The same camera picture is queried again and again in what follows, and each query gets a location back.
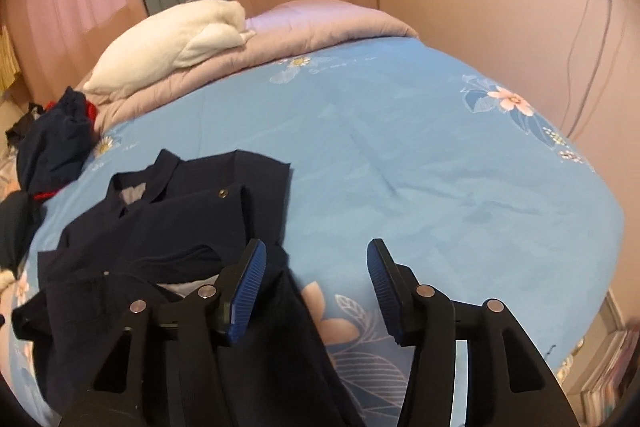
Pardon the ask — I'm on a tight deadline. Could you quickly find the grey power cable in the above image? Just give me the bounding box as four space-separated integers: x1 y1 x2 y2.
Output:
562 0 601 134
575 0 615 138

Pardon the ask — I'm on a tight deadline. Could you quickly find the pink quilt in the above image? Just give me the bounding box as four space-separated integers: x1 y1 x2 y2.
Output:
92 0 420 132

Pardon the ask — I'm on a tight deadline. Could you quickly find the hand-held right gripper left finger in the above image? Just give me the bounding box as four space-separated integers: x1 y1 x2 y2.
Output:
59 238 268 427

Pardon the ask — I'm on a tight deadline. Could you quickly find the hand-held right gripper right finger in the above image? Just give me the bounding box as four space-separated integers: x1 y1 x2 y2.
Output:
366 238 577 427

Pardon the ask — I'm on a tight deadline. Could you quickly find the white pillow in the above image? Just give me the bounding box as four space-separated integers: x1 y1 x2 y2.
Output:
82 0 257 98

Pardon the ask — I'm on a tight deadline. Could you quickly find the navy garment with red trim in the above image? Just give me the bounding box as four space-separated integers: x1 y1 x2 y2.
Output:
16 87 98 202

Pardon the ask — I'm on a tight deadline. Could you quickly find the dark folded garment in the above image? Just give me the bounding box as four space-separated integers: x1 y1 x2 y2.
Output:
0 191 45 273

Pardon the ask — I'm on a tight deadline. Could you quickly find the yellowish cloth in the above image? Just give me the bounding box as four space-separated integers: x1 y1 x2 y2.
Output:
0 27 23 95

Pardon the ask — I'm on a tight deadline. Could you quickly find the navy collared jacket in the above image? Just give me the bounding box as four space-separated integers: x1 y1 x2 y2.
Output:
11 149 366 427

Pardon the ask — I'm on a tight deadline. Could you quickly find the stack of books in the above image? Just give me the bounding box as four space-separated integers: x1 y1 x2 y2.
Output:
580 329 640 427

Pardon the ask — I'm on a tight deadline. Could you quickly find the blue floral bed sheet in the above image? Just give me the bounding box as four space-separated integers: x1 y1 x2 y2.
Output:
0 38 626 427

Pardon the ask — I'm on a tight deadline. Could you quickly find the dark cloth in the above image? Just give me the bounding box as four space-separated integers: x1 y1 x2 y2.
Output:
6 103 46 148

